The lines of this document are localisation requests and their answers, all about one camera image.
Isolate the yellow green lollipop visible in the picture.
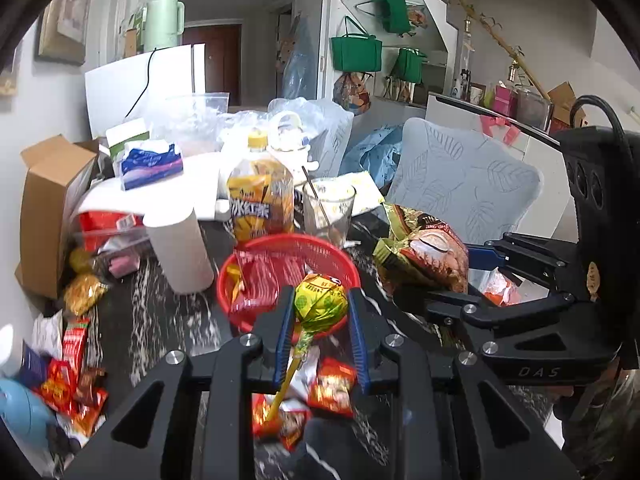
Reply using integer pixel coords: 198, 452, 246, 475
266, 274, 348, 422

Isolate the red orange candy packet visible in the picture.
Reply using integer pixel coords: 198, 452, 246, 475
307, 358, 357, 418

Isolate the gold red snack bag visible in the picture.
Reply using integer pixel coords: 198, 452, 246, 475
373, 203, 469, 294

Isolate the grey leaf pattern chair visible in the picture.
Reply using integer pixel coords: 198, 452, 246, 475
386, 117, 542, 244

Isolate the large red snack packet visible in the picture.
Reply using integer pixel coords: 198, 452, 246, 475
230, 250, 307, 316

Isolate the red plastic basket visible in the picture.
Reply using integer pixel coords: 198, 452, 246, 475
216, 233, 360, 333

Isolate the clear drinking glass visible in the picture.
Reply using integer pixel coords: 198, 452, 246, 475
302, 179, 356, 248

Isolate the white paper towel roll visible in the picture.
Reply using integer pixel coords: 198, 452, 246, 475
143, 204, 215, 295

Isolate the iced tea bottle yellow cap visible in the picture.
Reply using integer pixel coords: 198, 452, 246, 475
227, 130, 294, 244

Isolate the white foam board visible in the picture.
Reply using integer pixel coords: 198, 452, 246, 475
72, 153, 230, 221

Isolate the red candy packets pile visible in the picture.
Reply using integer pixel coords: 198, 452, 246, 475
35, 318, 108, 438

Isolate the yellow snack bag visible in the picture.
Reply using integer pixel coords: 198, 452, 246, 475
63, 273, 108, 316

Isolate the white cartoon water bottle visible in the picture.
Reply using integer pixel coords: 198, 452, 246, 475
268, 110, 319, 172

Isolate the green tote bag lower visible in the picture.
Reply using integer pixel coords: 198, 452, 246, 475
392, 48, 426, 84

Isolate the green tote bag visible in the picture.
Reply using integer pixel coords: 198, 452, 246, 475
392, 48, 426, 84
331, 16, 383, 73
355, 0, 412, 36

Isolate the red packaged box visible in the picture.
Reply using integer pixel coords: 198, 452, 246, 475
75, 210, 143, 252

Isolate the blue tissue pack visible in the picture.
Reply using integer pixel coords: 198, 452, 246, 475
120, 144, 183, 191

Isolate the light blue round gadget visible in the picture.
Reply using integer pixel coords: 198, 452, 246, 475
0, 378, 58, 451

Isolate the green tote bag upper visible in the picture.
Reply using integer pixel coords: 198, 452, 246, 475
355, 0, 412, 36

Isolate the brown cardboard box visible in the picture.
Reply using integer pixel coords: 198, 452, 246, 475
15, 134, 96, 299

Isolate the white refrigerator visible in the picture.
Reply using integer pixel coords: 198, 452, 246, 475
85, 44, 205, 138

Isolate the mint green kettle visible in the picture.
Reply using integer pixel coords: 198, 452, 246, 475
142, 0, 184, 52

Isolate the gold framed picture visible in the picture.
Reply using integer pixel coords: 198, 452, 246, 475
35, 0, 91, 66

